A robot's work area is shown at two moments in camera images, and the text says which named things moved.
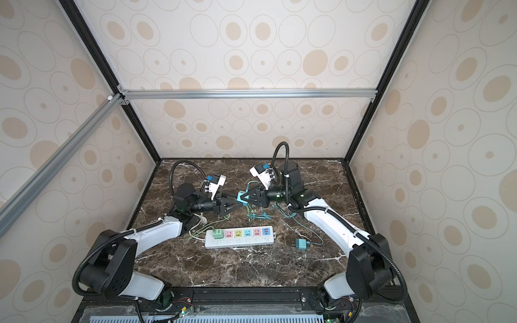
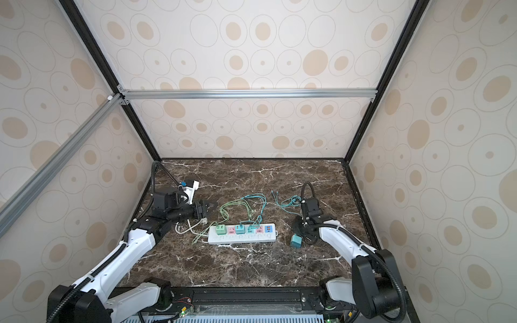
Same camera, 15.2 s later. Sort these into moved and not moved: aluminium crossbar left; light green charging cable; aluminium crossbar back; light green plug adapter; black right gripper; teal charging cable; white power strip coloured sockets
Moved: light green charging cable; light green plug adapter; white power strip coloured sockets; black right gripper; teal charging cable
Not moved: aluminium crossbar left; aluminium crossbar back
